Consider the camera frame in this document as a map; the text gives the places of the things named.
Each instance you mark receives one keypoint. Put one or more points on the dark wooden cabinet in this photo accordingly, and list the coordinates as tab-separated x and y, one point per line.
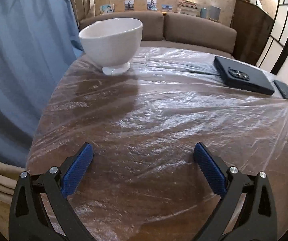
251	32

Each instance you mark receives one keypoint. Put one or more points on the large grey speaker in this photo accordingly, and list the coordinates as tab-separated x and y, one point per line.
215	13

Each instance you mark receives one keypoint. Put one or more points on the beige curtain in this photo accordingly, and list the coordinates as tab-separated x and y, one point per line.
82	0

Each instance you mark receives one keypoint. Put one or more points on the landscape building photo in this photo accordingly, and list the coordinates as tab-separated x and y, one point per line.
167	8

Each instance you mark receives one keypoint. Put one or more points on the thick black phone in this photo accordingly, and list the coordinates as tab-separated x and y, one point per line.
224	65

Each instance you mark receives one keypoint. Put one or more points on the photo with blue border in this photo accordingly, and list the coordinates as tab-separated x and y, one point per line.
107	9

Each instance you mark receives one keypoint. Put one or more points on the clear plastic table cover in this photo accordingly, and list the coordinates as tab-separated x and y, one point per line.
159	120

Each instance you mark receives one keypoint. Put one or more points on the white round plate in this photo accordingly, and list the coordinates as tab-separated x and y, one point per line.
259	4

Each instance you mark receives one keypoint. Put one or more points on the brown fabric sofa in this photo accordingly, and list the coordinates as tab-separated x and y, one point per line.
196	30

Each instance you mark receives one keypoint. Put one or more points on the portrait photo with sunglasses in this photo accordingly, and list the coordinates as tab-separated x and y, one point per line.
152	5

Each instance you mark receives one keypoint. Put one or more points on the stack of books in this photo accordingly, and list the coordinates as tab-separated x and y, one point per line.
189	8

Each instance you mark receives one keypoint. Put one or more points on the blue curtain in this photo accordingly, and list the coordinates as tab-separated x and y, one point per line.
21	67

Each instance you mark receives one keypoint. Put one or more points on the black framed sliding door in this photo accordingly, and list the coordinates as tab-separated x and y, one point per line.
283	42

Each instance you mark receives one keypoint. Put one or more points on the standing figure photo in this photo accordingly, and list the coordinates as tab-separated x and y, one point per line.
129	5

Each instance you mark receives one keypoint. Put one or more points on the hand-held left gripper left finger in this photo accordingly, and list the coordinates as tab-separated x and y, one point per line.
77	172

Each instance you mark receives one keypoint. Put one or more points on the thin dark phone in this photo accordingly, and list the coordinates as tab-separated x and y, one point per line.
284	89

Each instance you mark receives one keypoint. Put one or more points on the white ceramic footed bowl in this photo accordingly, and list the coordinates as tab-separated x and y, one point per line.
111	45

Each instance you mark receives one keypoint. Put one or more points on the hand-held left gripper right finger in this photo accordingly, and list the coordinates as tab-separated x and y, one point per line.
210	172

